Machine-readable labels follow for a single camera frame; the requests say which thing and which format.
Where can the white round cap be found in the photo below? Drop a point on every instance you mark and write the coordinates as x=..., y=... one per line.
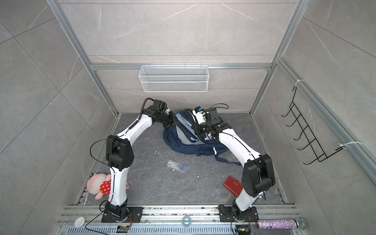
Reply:
x=79, y=222

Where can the aluminium rail frame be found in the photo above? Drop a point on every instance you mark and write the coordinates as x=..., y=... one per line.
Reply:
x=166, y=220

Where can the clear tape roll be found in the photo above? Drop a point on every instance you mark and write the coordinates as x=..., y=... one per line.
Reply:
x=186, y=221

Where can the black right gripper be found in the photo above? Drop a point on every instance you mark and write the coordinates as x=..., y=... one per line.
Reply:
x=197, y=128

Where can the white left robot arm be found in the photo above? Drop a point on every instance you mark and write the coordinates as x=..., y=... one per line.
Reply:
x=120, y=155

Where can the pink plush doll red dress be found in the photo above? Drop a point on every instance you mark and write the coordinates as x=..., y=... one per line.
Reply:
x=99, y=185

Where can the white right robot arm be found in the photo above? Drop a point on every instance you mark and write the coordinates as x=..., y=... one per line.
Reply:
x=258, y=171

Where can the navy blue student backpack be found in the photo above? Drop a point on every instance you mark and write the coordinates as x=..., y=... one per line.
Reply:
x=181, y=138

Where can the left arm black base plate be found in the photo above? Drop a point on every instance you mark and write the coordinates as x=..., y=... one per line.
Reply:
x=134, y=214

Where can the red wallet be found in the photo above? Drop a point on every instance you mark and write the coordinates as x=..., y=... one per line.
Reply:
x=234, y=186

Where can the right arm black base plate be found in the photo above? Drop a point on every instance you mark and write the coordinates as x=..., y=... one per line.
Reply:
x=232, y=214

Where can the glittery purple tube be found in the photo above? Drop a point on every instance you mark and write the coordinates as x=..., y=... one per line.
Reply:
x=280, y=224

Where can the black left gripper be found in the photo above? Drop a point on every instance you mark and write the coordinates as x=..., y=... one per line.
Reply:
x=173, y=120

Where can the clear plastic eraser box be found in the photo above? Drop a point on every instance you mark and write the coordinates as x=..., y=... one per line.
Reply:
x=176, y=166

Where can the black wire hook rack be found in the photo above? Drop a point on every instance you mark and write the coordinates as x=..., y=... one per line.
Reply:
x=306, y=133

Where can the white wire mesh basket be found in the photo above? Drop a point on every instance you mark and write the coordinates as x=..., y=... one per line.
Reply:
x=174, y=78

